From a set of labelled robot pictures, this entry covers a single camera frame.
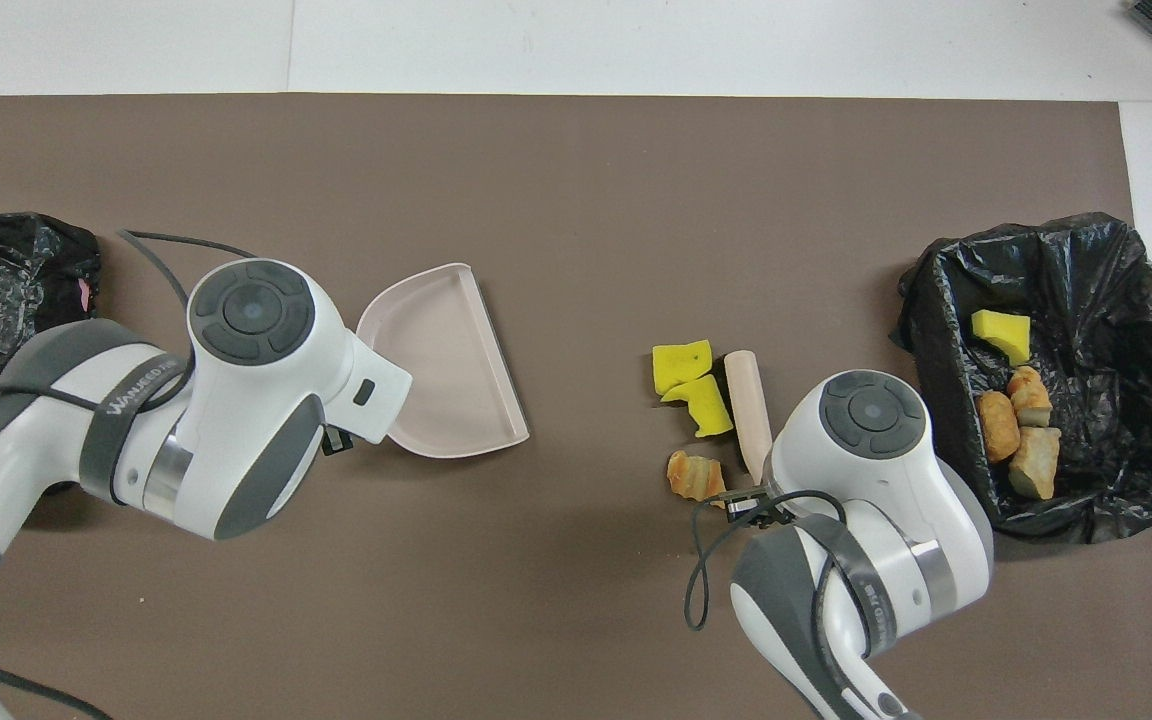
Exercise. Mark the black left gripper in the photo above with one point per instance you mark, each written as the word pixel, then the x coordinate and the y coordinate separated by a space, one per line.
pixel 337 441

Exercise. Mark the beige plastic dustpan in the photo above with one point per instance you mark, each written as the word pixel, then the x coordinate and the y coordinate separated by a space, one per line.
pixel 446 380

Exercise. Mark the yellow sponge piece with hole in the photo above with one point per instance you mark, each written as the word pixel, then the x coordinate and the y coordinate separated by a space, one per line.
pixel 681 365

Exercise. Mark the notched yellow sponge piece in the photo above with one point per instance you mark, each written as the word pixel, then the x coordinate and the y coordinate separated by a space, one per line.
pixel 708 410

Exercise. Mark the beige hand brush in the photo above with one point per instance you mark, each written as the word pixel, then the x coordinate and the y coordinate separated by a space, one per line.
pixel 748 410

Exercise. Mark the brown bread roll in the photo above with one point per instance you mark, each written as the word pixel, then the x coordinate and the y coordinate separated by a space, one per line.
pixel 998 425

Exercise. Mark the yellow green sponge piece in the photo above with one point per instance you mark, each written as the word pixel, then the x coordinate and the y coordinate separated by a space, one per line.
pixel 1001 333

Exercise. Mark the golden croissant piece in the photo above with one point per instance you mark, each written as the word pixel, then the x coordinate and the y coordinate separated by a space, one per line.
pixel 1029 397
pixel 1036 465
pixel 694 476

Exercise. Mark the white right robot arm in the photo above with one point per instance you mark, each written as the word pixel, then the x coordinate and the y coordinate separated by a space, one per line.
pixel 866 480

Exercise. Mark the brown table mat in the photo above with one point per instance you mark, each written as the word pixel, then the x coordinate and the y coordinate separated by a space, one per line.
pixel 586 180

